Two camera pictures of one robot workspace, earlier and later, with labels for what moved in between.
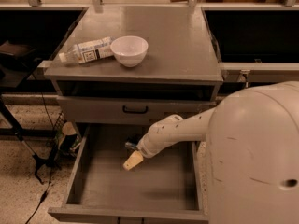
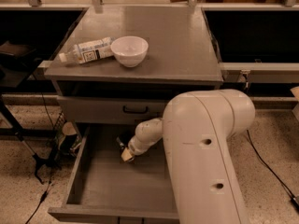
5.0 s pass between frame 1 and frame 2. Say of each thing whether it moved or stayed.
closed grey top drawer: stayed
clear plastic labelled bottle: stayed
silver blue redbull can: moved
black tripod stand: stayed
